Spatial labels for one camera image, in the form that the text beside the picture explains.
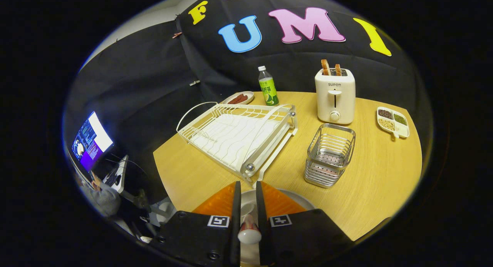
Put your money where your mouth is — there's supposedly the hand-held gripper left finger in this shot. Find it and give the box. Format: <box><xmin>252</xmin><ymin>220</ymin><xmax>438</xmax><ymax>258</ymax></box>
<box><xmin>149</xmin><ymin>181</ymin><xmax>241</xmax><ymax>267</ymax></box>

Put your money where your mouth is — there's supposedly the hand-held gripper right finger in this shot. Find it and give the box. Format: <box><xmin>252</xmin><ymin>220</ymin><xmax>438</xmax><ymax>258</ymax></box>
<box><xmin>256</xmin><ymin>181</ymin><xmax>354</xmax><ymax>267</ymax></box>

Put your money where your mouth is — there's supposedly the spoon with red checkered handle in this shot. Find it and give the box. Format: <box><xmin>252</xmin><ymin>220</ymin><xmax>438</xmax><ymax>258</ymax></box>
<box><xmin>238</xmin><ymin>203</ymin><xmax>262</xmax><ymax>245</ymax></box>

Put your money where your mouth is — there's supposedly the white round plate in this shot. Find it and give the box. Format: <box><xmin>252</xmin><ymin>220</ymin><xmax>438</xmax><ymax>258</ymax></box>
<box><xmin>240</xmin><ymin>188</ymin><xmax>315</xmax><ymax>266</ymax></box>

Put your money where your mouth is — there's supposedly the metal wire basket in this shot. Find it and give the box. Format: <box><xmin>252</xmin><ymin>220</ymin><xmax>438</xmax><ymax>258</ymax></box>
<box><xmin>304</xmin><ymin>123</ymin><xmax>356</xmax><ymax>188</ymax></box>

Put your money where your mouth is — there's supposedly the white wire dish rack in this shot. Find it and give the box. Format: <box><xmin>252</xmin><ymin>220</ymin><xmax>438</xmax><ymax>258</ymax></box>
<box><xmin>176</xmin><ymin>101</ymin><xmax>298</xmax><ymax>181</ymax></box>

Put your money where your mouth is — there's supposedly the white divided grain dish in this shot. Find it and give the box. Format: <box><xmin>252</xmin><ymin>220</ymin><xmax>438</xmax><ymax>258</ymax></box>
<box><xmin>376</xmin><ymin>106</ymin><xmax>410</xmax><ymax>139</ymax></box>

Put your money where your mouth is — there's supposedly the white computer desk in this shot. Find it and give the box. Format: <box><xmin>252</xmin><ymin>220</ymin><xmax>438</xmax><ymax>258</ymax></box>
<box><xmin>102</xmin><ymin>154</ymin><xmax>130</xmax><ymax>194</ymax></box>

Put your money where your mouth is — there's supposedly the white toaster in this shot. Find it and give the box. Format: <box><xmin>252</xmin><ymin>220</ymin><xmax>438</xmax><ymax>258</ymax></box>
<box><xmin>315</xmin><ymin>68</ymin><xmax>356</xmax><ymax>125</ymax></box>

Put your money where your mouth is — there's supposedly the computer monitor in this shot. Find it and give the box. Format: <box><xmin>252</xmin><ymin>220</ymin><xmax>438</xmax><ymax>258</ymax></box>
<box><xmin>72</xmin><ymin>111</ymin><xmax>114</xmax><ymax>172</ymax></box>

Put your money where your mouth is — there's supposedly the green tea bottle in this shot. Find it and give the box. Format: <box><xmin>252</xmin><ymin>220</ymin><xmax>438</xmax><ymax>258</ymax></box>
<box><xmin>258</xmin><ymin>65</ymin><xmax>280</xmax><ymax>106</ymax></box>

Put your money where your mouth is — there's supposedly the small beige saucer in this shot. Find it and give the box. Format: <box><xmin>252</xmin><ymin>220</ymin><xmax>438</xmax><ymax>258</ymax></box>
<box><xmin>222</xmin><ymin>91</ymin><xmax>255</xmax><ymax>105</ymax></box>

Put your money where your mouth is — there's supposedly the black backdrop cloth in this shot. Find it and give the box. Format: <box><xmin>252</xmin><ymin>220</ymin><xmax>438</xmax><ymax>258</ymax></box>
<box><xmin>64</xmin><ymin>0</ymin><xmax>434</xmax><ymax>206</ymax></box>

